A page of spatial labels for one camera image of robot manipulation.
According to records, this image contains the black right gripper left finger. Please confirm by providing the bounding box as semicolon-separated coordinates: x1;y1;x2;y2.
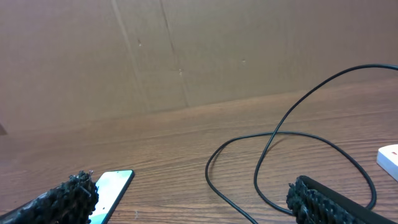
1;170;99;224

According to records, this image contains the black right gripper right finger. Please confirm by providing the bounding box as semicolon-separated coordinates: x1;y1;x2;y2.
286;175;396;224

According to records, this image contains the Samsung Galaxy smartphone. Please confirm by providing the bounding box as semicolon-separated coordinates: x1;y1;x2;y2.
89;169;135;224

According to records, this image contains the white power strip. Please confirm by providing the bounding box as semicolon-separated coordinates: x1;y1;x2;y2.
376;144;398;181

